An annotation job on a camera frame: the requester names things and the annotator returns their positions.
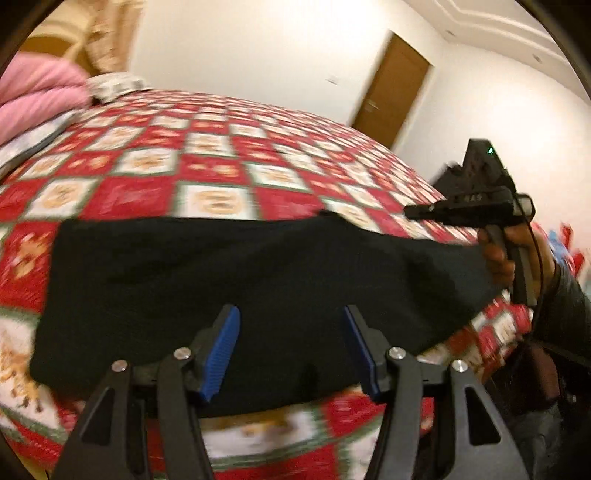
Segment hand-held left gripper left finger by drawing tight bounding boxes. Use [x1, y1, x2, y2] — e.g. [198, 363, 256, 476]
[53, 304, 242, 480]

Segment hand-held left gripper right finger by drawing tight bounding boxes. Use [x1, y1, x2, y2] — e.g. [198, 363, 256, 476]
[342, 304, 532, 480]

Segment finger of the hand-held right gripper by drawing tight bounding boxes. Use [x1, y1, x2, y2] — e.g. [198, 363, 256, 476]
[404, 200, 463, 221]

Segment black pants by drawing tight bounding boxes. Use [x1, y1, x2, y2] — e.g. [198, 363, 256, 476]
[28, 210, 504, 418]

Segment person's right forearm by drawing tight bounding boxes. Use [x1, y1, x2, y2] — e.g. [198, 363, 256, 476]
[545, 256, 591, 328]

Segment person's right hand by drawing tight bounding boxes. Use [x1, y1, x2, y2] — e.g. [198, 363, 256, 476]
[475, 220, 561, 296]

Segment red checked cloth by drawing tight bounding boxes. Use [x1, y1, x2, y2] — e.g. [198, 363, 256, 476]
[547, 220, 591, 278]

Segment brown wooden door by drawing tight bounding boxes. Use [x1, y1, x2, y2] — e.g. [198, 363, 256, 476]
[352, 31, 432, 151]

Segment person's dark clothing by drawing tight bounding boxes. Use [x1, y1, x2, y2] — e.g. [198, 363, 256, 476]
[480, 330, 591, 480]

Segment red checked printed blanket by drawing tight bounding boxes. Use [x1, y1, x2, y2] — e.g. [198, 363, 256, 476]
[0, 88, 536, 480]

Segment pale blue folded cloth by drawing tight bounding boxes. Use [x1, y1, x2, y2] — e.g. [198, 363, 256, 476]
[0, 119, 70, 182]

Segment grey patterned pillow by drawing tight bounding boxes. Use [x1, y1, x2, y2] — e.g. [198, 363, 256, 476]
[85, 71, 151, 104]

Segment pink quilt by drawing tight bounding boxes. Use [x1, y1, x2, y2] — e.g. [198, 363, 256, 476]
[0, 52, 93, 144]

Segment beige curtain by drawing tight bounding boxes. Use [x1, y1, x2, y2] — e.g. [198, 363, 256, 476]
[28, 0, 145, 77]

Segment wooden headboard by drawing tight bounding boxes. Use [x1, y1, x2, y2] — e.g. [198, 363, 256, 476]
[21, 34, 93, 77]

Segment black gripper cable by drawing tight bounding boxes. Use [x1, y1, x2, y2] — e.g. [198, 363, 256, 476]
[512, 193, 542, 337]

